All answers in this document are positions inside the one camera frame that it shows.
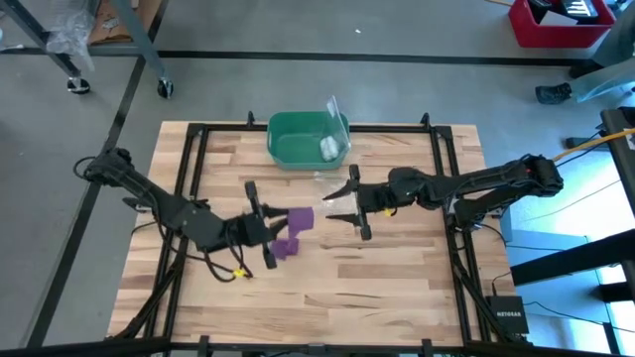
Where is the person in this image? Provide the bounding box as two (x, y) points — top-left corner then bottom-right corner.
(535, 14), (635, 105)

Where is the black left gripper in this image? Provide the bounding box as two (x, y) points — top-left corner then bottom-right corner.
(225, 179), (290, 272)

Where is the black Netgear box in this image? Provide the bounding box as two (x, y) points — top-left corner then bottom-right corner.
(484, 295), (530, 336)

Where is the green plastic bin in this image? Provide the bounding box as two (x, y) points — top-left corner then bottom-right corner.
(266, 110), (351, 172)

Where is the red plastic bin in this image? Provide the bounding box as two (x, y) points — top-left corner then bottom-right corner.
(507, 0), (616, 50)

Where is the brown cardboard box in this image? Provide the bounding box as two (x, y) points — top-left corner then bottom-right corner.
(87, 0), (165, 46)

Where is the clear plastic wrap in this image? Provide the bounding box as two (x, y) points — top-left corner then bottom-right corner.
(47, 0), (95, 70)

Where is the grey metal wheeled rack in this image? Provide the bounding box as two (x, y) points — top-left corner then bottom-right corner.
(0, 0), (175, 99)

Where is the yellow cable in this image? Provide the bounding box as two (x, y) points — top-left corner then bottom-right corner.
(553, 127), (635, 163)

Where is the upright clear plastic bag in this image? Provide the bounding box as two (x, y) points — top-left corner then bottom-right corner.
(319, 94), (352, 165)

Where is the black metal beam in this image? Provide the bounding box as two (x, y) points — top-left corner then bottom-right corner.
(510, 228), (635, 287)

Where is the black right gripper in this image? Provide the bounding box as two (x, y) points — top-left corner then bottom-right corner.
(321, 164), (401, 243)

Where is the white bandage roll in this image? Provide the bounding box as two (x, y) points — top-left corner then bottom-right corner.
(319, 136), (341, 163)

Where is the clear plastic bag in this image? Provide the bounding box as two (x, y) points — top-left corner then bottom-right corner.
(313, 171), (359, 219)
(319, 94), (352, 165)

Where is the black metal table frame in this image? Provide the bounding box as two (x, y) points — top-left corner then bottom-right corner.
(106, 111), (527, 357)

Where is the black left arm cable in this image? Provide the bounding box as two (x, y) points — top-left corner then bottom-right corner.
(200, 232), (254, 284)

